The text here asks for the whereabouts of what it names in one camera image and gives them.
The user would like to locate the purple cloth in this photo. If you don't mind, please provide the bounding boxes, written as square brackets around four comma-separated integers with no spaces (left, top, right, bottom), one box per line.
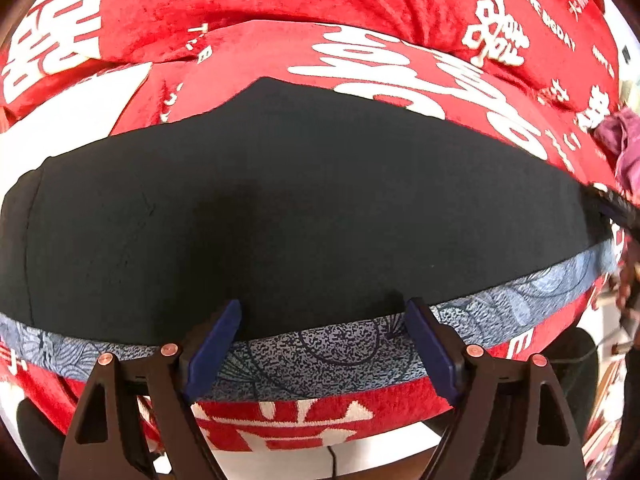
[592,107,640,197]

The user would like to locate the black pants with patterned waistband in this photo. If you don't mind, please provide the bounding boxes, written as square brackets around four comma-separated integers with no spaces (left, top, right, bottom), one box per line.
[0,76,619,404]

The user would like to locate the black cable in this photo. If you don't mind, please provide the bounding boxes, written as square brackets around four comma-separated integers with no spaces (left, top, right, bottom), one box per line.
[325,442,342,480]

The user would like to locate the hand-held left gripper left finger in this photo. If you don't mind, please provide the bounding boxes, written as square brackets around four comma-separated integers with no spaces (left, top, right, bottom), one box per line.
[59,299,244,480]

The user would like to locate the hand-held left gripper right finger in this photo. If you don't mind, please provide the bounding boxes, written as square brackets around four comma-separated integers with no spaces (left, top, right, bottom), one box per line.
[404,297,587,480]

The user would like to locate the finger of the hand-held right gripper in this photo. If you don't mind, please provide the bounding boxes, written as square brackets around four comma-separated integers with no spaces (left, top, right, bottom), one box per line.
[582,182,640,235]

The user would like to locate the red printed blanket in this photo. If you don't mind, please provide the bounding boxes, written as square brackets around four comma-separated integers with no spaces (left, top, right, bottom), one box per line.
[0,0,632,454]

